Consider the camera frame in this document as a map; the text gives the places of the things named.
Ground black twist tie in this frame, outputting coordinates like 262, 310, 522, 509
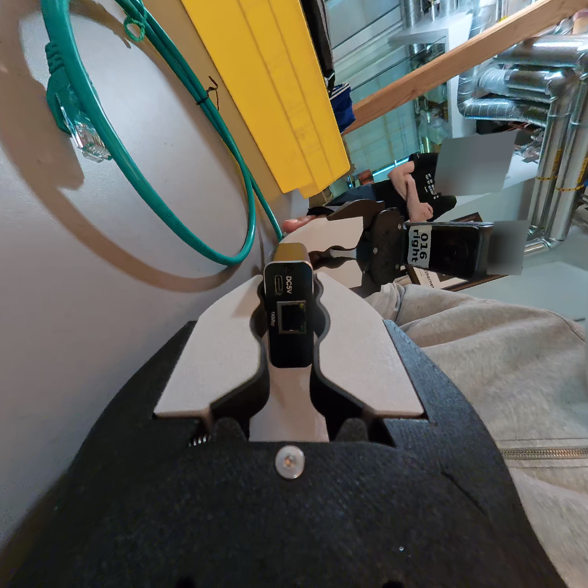
197, 76, 220, 111

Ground yellow plastic bin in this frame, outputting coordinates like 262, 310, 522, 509
181, 0, 352, 198

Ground blue striped jacket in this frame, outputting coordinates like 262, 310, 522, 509
330, 84, 356, 134

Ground green ethernet cable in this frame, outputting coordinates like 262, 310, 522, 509
39, 0, 285, 266

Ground person's grey sweatshirt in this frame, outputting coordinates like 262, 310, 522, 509
367, 282, 588, 588

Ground black ethernet adapter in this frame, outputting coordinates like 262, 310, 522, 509
263, 243, 318, 368

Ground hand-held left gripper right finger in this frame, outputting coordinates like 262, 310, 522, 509
311, 272, 424, 435

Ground wooden beam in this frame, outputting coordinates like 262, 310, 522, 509
342, 0, 588, 135

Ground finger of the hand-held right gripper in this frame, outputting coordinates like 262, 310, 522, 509
281, 216, 364, 253
308, 249, 369, 298

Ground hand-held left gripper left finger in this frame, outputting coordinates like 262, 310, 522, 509
154, 277, 270, 435

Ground silver air ducts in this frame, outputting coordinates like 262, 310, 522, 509
457, 0, 588, 258

